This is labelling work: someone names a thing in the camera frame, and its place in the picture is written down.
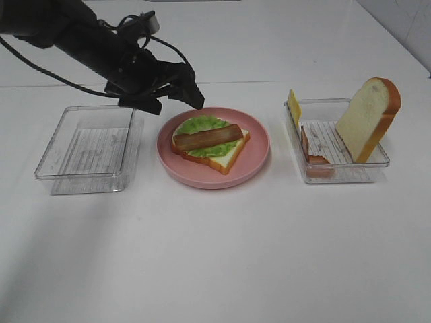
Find red bacon strip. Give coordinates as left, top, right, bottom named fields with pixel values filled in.
left=300, top=126, right=334, bottom=178

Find clear plastic right container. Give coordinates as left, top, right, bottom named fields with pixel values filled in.
left=284, top=98, right=390, bottom=184

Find green lettuce leaf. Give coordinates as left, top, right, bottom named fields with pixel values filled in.
left=173, top=115, right=240, bottom=158

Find clear plastic left container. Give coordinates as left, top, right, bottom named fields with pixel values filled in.
left=34, top=106, right=144, bottom=196

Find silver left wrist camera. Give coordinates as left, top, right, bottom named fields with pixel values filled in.
left=139, top=11, right=160, bottom=35

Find white bread slice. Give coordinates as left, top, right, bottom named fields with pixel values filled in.
left=172, top=129, right=250, bottom=175
left=335, top=77, right=401, bottom=164

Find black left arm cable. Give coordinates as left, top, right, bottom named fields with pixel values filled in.
left=0, top=13, right=191, bottom=100

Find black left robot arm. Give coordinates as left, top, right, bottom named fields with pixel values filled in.
left=1, top=1, right=204, bottom=115

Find brown bacon strip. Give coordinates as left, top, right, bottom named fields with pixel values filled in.
left=173, top=124, right=243, bottom=151

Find yellow cheese slice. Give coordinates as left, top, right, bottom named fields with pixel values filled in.
left=288, top=89, right=302, bottom=129

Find pink round plate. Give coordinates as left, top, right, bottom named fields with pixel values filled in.
left=156, top=107, right=270, bottom=189

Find clear plastic container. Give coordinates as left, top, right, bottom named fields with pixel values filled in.
left=34, top=106, right=144, bottom=196
left=284, top=98, right=390, bottom=184

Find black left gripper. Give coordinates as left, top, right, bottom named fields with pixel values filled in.
left=104, top=48, right=205, bottom=115

